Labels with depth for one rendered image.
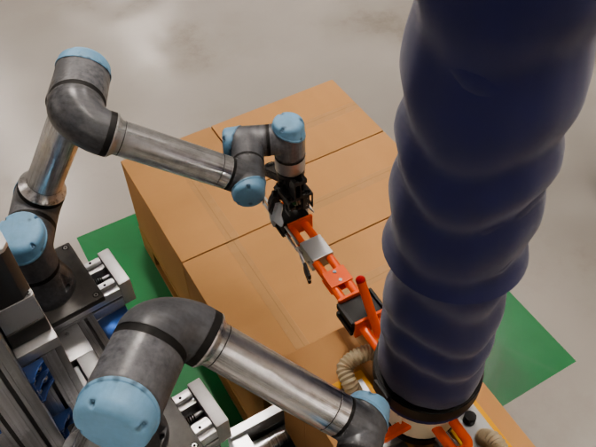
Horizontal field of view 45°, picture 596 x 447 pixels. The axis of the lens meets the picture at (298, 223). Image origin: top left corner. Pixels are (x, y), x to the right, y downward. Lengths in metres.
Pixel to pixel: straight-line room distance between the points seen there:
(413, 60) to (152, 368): 0.54
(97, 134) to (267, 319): 1.09
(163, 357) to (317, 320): 1.35
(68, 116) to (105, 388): 0.65
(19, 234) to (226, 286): 0.90
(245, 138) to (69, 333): 0.70
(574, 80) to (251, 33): 3.71
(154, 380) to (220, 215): 1.67
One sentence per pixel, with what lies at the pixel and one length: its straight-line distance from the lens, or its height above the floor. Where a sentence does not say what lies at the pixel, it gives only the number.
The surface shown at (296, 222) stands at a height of 1.10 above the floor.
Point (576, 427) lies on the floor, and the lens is 2.94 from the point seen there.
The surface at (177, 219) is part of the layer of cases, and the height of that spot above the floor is 0.54.
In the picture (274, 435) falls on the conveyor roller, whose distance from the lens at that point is 2.16.
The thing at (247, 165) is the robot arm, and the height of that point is 1.42.
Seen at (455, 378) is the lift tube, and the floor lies 1.34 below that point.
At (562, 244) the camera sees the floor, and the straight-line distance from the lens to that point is 3.44.
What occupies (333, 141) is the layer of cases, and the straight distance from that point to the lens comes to 2.92.
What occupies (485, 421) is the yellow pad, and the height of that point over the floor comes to 0.98.
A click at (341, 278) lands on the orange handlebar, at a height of 1.10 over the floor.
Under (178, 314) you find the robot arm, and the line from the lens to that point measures 1.08.
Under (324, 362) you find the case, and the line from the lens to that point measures 1.81.
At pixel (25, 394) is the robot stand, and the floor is 1.21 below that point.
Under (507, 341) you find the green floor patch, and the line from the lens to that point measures 3.05.
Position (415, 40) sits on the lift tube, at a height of 2.02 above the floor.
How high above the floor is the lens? 2.52
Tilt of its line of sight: 49 degrees down
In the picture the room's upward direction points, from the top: 2 degrees counter-clockwise
